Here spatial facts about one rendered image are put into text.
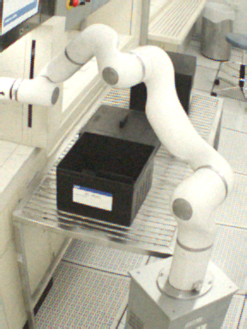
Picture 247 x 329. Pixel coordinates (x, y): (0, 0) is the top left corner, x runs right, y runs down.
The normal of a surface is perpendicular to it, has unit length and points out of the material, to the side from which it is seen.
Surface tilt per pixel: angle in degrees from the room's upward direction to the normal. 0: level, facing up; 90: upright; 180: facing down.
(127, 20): 90
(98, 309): 0
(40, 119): 90
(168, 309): 0
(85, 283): 0
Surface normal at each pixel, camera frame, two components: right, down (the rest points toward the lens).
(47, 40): -0.28, 0.50
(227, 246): 0.06, -0.85
